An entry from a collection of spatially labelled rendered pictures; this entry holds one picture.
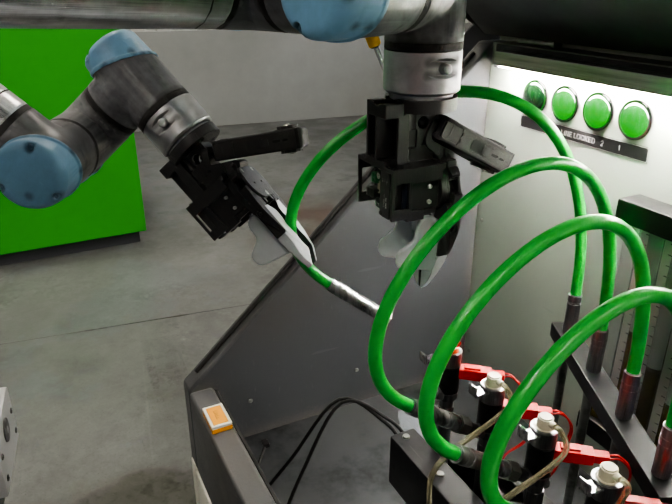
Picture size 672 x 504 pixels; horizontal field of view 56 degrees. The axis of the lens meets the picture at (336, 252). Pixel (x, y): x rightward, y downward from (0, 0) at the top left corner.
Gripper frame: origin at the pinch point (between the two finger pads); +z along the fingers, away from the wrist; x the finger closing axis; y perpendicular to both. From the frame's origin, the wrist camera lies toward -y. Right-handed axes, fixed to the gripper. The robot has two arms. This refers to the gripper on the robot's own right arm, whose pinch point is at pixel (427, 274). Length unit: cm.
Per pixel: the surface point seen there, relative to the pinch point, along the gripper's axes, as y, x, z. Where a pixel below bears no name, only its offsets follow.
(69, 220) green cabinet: 22, -328, 101
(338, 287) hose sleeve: 5.4, -11.5, 5.7
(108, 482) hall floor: 33, -127, 124
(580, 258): -23.5, 0.3, 2.8
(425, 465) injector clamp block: -0.3, 1.8, 26.2
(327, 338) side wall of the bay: -2.4, -31.2, 26.1
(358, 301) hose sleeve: 3.0, -10.4, 7.7
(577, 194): -21.9, -0.4, -5.9
